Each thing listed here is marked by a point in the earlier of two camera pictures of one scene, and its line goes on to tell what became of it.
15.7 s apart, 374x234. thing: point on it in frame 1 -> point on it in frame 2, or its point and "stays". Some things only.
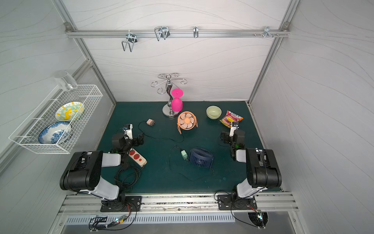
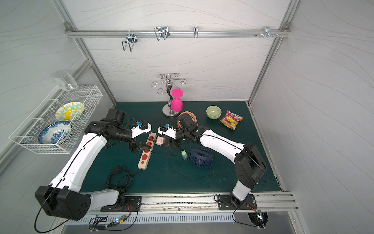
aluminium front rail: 273,204 stays
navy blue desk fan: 201,157 stays
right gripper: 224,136 -> 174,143
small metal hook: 196,31 stays
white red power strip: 138,158 -> 143,162
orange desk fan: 186,120 stays
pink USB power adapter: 150,122 -> 158,141
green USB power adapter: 184,155 stays
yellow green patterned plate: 69,111 stays
